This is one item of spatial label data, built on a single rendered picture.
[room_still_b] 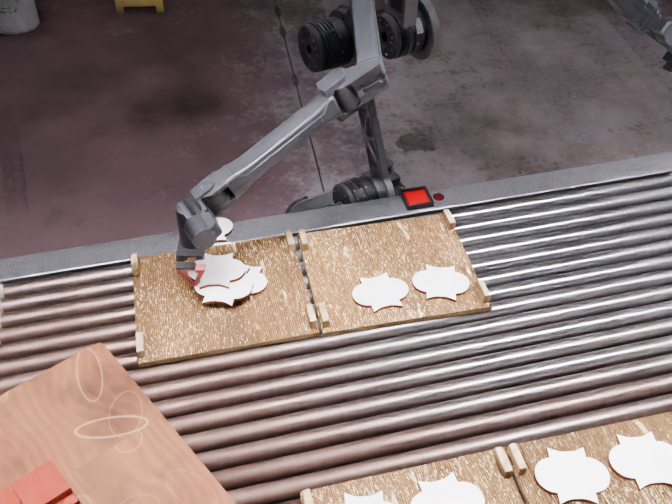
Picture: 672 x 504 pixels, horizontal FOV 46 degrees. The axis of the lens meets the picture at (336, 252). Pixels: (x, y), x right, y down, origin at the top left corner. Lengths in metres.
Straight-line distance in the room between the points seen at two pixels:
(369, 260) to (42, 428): 0.87
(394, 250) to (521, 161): 2.04
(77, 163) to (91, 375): 2.48
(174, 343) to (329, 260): 0.44
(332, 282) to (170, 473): 0.67
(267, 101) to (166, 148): 0.64
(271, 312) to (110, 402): 0.45
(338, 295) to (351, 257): 0.14
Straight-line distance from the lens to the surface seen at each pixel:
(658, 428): 1.80
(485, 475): 1.64
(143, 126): 4.26
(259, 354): 1.82
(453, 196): 2.25
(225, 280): 1.91
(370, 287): 1.92
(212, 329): 1.86
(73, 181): 3.97
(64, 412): 1.65
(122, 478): 1.54
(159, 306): 1.93
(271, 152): 1.81
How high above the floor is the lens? 2.31
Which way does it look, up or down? 43 degrees down
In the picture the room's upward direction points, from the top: straight up
